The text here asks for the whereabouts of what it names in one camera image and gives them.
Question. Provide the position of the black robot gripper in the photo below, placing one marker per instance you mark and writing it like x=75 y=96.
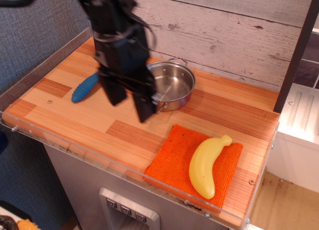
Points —
x=122 y=50

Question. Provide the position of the yellow plastic banana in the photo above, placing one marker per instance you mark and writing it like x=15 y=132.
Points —
x=201 y=165

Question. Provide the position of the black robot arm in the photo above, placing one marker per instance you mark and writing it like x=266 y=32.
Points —
x=122 y=50

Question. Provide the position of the stainless steel pot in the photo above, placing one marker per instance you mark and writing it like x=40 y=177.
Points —
x=175 y=83

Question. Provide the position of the orange knitted cloth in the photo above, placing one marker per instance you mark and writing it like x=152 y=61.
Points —
x=170 y=168

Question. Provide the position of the clear acrylic table guard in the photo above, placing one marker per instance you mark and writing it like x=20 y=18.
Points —
x=124 y=146

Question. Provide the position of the grey dispenser button panel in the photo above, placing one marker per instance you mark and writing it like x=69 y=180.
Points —
x=122 y=213

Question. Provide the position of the yellow object bottom corner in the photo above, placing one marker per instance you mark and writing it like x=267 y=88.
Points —
x=26 y=225

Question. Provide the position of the blue handled metal spoon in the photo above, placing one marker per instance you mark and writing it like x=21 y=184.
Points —
x=86 y=88

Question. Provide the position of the dark right shelf post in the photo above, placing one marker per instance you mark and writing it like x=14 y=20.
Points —
x=297 y=55

